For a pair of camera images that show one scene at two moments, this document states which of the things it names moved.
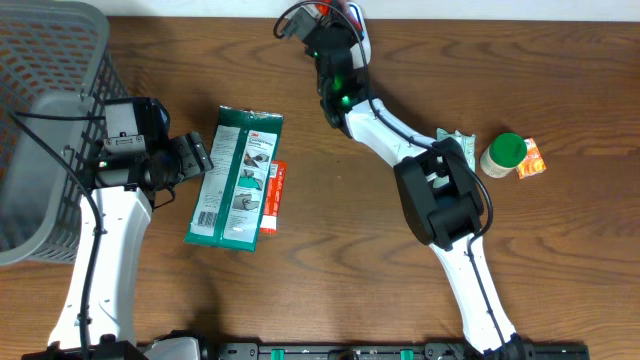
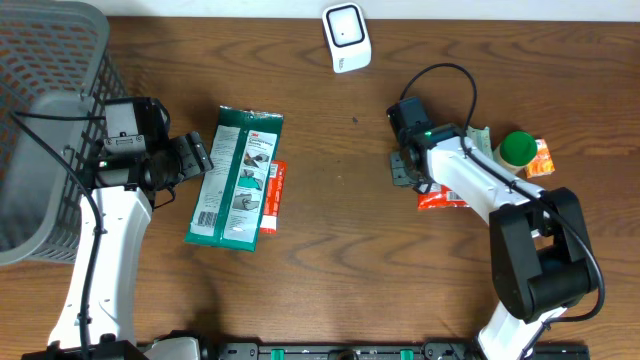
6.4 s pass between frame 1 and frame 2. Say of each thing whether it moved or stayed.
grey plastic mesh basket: stayed
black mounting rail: stayed
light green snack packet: moved
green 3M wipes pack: stayed
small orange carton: moved
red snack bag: moved
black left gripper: stayed
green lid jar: moved
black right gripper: moved
